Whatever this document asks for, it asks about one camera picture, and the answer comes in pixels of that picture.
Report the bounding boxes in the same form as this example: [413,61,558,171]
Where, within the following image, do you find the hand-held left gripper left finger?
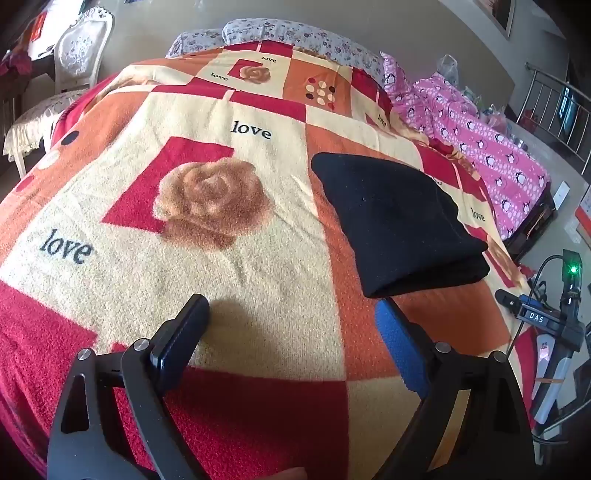
[46,294,211,480]

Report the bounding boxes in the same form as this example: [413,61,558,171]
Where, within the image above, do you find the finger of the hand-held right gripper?
[495,288,585,352]

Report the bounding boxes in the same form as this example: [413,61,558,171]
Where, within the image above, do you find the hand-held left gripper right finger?
[375,298,539,480]

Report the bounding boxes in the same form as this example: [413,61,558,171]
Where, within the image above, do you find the black pants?
[311,152,491,300]

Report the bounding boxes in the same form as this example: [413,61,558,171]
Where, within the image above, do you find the person's left hand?
[259,467,308,480]

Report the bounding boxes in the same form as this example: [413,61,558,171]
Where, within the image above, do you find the printed rose blanket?
[0,41,539,480]

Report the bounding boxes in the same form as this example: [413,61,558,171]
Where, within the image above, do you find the white and red sign board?
[575,185,591,241]

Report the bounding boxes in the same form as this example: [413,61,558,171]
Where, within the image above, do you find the pink penguin blanket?
[381,52,552,241]

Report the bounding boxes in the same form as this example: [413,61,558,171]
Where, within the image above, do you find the blue lit screen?
[556,85,578,134]

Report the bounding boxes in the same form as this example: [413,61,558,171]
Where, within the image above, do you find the metal railing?
[517,62,591,176]

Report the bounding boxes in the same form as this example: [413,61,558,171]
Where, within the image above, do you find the clear plastic bag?
[436,54,460,86]

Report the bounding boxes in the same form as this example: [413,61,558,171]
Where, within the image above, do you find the chair with cream lace cushion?
[2,88,93,178]

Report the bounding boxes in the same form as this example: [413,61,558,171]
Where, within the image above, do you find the white chair with lace cover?
[53,4,114,95]

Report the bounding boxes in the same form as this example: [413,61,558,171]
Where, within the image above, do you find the dark wooden table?
[0,9,58,121]

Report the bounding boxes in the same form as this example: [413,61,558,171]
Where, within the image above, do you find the floral bedding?
[166,18,386,86]

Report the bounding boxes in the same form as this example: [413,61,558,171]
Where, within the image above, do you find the black cable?
[508,254,568,356]

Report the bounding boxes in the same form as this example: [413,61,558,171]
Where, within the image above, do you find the black bed frame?
[503,185,555,259]

